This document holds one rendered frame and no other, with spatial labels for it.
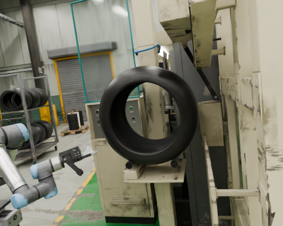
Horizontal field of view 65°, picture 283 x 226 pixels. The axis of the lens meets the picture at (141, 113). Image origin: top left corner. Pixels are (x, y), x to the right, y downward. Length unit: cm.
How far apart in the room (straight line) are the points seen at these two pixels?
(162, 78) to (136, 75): 15
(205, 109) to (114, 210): 146
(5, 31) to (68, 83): 384
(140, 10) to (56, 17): 1026
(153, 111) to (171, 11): 83
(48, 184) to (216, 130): 108
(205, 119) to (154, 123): 37
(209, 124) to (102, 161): 118
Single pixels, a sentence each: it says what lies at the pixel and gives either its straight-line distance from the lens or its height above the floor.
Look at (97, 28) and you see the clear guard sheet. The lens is 223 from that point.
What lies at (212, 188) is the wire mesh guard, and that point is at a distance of 85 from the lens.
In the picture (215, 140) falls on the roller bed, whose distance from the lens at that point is 162.
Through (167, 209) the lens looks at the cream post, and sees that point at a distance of 193.
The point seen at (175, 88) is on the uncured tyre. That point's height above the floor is 134.
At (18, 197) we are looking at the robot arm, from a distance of 126.
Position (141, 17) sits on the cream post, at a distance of 172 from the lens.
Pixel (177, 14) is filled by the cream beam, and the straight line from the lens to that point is 104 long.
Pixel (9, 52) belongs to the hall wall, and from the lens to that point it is 1277.
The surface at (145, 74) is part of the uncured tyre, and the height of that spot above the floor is 143.
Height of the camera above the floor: 138
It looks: 7 degrees down
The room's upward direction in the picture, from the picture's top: 7 degrees counter-clockwise
